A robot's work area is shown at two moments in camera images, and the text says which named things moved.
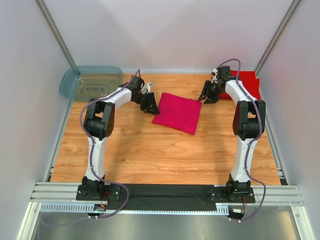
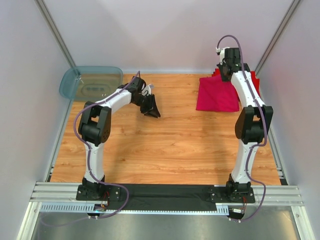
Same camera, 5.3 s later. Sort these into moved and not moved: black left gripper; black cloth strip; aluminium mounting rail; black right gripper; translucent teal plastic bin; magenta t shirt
Moved: magenta t shirt; black right gripper
Not moved: aluminium mounting rail; black left gripper; black cloth strip; translucent teal plastic bin
